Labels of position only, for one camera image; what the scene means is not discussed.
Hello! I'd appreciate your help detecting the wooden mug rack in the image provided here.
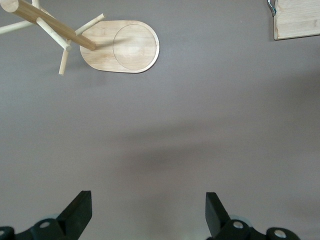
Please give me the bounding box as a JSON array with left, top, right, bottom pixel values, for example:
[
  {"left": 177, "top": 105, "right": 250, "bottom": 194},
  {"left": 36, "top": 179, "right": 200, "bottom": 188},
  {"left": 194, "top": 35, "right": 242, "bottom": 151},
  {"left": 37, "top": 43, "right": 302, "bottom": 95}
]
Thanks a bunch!
[{"left": 0, "top": 0, "right": 161, "bottom": 76}]

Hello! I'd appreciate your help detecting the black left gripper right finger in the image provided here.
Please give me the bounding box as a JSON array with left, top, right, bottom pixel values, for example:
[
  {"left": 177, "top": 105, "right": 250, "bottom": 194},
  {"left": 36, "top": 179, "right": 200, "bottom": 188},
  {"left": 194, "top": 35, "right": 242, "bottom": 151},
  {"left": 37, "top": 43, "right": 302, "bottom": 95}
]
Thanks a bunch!
[{"left": 205, "top": 191, "right": 301, "bottom": 240}]

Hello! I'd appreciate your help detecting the bamboo cutting board with handle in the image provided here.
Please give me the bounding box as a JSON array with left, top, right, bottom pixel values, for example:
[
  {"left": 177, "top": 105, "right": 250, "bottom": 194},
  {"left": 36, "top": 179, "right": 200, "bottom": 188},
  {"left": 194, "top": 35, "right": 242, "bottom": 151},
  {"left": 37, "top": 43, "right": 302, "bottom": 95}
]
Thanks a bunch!
[{"left": 265, "top": 0, "right": 320, "bottom": 41}]

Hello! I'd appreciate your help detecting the brown table cover sheet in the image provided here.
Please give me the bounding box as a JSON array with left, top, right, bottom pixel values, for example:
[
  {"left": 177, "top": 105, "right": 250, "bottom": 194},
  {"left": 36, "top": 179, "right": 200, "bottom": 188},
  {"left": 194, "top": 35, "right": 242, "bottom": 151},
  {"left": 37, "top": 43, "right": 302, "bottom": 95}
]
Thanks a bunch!
[{"left": 0, "top": 0, "right": 320, "bottom": 240}]

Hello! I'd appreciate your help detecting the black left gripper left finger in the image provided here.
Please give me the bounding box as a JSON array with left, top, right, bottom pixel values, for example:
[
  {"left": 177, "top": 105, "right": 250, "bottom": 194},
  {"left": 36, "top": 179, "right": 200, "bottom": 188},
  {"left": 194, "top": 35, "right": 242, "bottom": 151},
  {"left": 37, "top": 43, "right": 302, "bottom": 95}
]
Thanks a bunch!
[{"left": 0, "top": 190, "right": 93, "bottom": 240}]

